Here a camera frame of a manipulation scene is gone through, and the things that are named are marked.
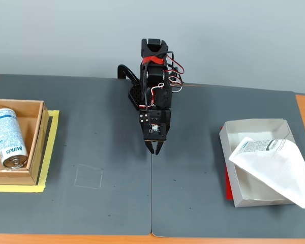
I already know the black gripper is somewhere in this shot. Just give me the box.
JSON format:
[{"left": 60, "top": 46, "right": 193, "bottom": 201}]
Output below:
[{"left": 137, "top": 108, "right": 172, "bottom": 156}]

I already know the white sandwich package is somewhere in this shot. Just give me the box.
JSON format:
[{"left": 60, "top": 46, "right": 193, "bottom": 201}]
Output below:
[{"left": 228, "top": 136, "right": 305, "bottom": 210}]

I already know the gray cardboard box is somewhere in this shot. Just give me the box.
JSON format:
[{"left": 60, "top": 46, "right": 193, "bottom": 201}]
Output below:
[{"left": 219, "top": 118, "right": 305, "bottom": 208}]

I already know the brown cardboard box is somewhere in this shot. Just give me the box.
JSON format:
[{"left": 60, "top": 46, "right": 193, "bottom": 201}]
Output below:
[{"left": 0, "top": 98, "right": 50, "bottom": 186}]

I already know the plain gray mat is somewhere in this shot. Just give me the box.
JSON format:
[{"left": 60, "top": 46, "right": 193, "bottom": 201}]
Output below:
[{"left": 150, "top": 81, "right": 305, "bottom": 240}]

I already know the gray mat with chalk square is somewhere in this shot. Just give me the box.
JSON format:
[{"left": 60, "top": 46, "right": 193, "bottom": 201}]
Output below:
[{"left": 0, "top": 74, "right": 153, "bottom": 236}]

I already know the black table clamp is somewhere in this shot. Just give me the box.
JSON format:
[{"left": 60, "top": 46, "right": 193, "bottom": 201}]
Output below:
[{"left": 116, "top": 64, "right": 141, "bottom": 85}]

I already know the red paper sheet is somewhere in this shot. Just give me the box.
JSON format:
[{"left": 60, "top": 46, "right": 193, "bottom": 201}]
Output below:
[{"left": 225, "top": 164, "right": 235, "bottom": 201}]

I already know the white blue Milkis can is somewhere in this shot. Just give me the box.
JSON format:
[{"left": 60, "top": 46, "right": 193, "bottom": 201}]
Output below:
[{"left": 0, "top": 107, "right": 29, "bottom": 169}]

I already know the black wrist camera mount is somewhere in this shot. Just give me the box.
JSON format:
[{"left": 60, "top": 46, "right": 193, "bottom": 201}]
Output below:
[{"left": 143, "top": 122, "right": 167, "bottom": 142}]

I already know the black camera cable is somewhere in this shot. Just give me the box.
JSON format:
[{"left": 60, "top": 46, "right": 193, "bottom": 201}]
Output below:
[{"left": 140, "top": 50, "right": 175, "bottom": 124}]

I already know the red white black servo cable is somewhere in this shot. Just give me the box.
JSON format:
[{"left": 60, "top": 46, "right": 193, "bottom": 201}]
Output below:
[{"left": 165, "top": 57, "right": 186, "bottom": 93}]

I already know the red cable clip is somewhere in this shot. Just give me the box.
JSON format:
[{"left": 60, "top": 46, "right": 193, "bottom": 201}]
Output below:
[{"left": 141, "top": 56, "right": 166, "bottom": 65}]

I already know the yellow masking tape frame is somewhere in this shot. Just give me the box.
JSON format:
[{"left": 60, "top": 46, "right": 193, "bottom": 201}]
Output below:
[{"left": 0, "top": 109, "right": 60, "bottom": 194}]

